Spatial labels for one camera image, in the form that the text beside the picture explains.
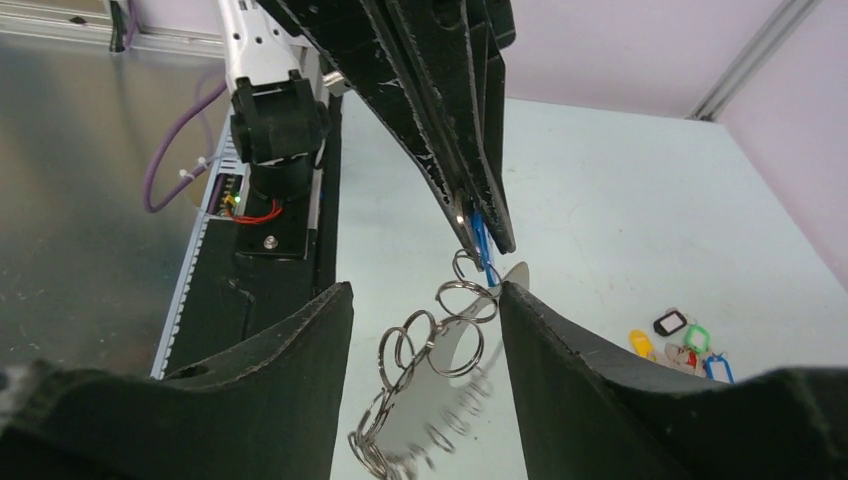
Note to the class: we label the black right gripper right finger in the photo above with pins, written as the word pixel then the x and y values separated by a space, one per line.
pixel 588 409

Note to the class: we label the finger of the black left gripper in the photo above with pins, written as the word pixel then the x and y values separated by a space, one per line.
pixel 446 57
pixel 357 40

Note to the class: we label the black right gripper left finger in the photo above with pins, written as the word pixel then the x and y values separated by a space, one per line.
pixel 266 408

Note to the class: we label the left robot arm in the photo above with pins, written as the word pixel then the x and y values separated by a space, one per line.
pixel 277 119

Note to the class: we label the yellow key tag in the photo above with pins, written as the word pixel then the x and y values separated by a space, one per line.
pixel 641 345

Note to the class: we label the black key tag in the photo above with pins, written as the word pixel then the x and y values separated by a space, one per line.
pixel 670 323

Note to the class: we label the green key tag in pile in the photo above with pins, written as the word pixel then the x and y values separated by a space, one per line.
pixel 697 339

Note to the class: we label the white cable duct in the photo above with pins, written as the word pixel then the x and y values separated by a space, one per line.
pixel 172 321

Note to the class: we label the right aluminium corner post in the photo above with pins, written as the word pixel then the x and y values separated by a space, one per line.
pixel 768 39

